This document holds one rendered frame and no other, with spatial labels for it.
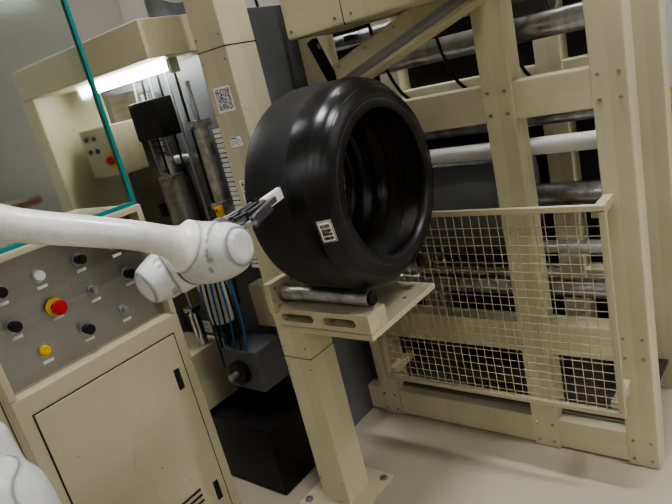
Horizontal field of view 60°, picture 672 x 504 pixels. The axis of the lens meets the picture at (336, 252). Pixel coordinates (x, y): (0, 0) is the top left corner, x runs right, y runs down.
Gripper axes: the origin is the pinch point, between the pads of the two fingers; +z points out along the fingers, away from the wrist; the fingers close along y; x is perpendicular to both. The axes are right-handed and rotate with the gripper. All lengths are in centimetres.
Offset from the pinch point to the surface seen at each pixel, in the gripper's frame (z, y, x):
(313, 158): 9.2, -9.4, -5.9
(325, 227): 3.3, -10.8, 10.1
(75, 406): -47, 56, 39
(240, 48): 35, 28, -34
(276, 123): 16.0, 5.1, -14.4
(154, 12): 59, 88, -53
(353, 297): 11.3, -4.1, 36.7
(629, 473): 56, -56, 135
